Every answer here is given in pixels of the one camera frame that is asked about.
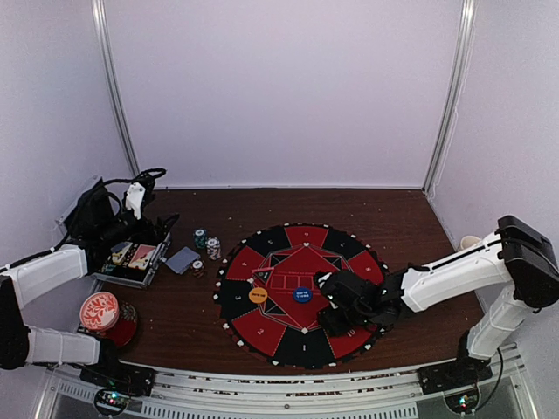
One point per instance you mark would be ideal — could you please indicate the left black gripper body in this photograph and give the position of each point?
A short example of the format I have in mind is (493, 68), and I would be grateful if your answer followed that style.
(113, 231)

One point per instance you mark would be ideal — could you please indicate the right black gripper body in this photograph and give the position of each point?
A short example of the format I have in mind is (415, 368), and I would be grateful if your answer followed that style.
(338, 328)

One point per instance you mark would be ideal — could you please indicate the green white chip stack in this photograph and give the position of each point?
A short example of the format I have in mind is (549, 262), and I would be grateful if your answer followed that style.
(200, 238)

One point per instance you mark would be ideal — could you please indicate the blue small blind button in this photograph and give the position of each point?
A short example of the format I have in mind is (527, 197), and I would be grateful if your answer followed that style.
(302, 295)

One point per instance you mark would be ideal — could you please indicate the white grey chip stack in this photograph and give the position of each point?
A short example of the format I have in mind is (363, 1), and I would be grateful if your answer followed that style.
(213, 248)

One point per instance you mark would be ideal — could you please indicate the orange big blind button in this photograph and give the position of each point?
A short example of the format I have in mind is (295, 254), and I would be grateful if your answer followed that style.
(258, 295)

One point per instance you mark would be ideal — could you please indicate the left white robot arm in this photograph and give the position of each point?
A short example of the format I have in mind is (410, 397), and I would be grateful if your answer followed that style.
(43, 275)

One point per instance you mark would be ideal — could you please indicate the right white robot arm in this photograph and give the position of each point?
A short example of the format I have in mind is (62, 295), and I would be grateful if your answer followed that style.
(516, 256)

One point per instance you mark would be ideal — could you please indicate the black gold card box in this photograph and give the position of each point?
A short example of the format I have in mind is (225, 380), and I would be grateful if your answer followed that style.
(121, 254)

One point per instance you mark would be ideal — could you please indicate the red gold card box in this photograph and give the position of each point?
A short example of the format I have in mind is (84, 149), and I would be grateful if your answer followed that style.
(141, 258)

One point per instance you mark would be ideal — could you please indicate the aluminium poker case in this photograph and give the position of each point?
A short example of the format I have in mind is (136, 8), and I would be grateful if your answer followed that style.
(82, 221)

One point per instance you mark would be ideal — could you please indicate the blue playing card deck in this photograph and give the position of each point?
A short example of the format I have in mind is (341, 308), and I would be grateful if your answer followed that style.
(180, 262)

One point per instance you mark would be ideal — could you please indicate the red black chip stack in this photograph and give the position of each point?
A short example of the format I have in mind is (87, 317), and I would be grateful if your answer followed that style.
(198, 269)

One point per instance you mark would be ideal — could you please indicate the red floral round tin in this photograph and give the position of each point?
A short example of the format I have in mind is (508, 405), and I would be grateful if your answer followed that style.
(99, 312)

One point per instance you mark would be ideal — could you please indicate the round red black poker mat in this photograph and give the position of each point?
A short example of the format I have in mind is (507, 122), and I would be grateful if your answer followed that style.
(281, 259)

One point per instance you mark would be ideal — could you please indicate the dark red round lid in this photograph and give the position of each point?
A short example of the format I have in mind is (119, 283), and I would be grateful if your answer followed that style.
(124, 329)

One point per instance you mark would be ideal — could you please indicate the patterned paper cup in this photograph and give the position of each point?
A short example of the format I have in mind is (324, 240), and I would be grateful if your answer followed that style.
(468, 242)

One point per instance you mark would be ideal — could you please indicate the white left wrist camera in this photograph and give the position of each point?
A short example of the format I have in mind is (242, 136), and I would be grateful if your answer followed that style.
(134, 199)

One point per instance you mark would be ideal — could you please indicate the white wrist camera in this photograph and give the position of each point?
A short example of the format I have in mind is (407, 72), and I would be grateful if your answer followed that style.
(134, 199)
(321, 278)

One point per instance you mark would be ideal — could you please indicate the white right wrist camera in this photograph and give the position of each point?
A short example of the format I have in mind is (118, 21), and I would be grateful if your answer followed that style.
(321, 278)

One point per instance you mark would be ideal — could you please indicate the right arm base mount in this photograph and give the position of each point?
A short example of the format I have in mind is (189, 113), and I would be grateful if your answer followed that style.
(447, 376)

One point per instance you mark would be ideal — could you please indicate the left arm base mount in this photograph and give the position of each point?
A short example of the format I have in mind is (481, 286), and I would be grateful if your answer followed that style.
(109, 372)

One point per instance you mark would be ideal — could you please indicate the front aluminium rail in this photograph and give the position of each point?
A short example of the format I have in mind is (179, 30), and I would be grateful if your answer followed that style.
(388, 393)

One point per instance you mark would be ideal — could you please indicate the right aluminium frame post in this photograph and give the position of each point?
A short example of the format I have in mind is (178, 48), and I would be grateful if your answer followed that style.
(458, 74)

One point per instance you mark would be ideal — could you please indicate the aluminium frame post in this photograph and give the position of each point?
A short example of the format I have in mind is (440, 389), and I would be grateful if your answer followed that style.
(458, 74)
(102, 31)

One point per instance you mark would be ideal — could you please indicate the left aluminium frame post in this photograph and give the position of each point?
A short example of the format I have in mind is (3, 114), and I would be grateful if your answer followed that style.
(102, 31)

